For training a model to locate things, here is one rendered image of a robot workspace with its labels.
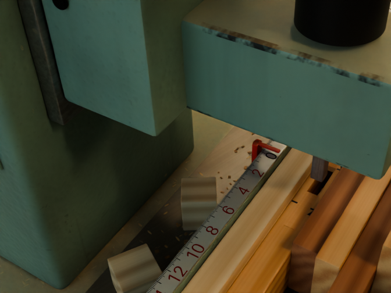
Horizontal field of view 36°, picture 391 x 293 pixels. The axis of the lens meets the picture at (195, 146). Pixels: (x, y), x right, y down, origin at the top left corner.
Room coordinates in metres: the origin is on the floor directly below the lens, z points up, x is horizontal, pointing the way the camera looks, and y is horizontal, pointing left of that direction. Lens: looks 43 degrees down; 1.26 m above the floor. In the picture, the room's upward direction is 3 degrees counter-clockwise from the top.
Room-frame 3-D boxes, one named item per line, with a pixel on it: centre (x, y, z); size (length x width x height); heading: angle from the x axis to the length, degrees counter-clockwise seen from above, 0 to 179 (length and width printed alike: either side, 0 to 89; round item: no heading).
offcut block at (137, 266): (0.31, 0.06, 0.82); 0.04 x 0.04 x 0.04; 24
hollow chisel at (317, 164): (0.30, -0.09, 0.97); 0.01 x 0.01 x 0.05; 55
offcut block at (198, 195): (0.39, 0.00, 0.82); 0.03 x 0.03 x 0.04; 88
